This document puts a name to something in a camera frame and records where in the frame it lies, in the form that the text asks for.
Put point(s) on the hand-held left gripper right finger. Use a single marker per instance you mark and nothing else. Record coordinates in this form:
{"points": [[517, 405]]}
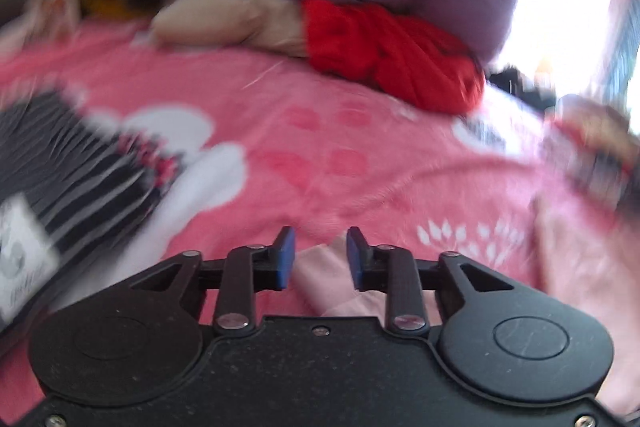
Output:
{"points": [[356, 262]]}

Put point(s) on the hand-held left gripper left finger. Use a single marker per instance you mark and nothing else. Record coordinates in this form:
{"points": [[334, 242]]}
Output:
{"points": [[284, 262]]}

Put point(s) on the light pink sweatshirt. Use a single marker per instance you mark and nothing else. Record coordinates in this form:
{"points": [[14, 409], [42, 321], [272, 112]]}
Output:
{"points": [[575, 257]]}

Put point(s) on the pink floral blanket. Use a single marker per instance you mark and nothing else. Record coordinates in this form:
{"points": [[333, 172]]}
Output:
{"points": [[300, 107]]}

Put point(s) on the red quilt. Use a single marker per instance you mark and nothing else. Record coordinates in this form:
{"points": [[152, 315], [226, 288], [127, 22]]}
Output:
{"points": [[390, 52]]}

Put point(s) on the black white striped garment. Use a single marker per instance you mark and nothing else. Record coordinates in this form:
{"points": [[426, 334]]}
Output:
{"points": [[75, 167]]}

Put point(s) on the beige cloth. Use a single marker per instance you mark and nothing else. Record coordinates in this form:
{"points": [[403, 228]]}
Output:
{"points": [[225, 19]]}

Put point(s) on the printed white box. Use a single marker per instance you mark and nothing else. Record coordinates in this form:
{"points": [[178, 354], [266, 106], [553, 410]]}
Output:
{"points": [[55, 7]]}

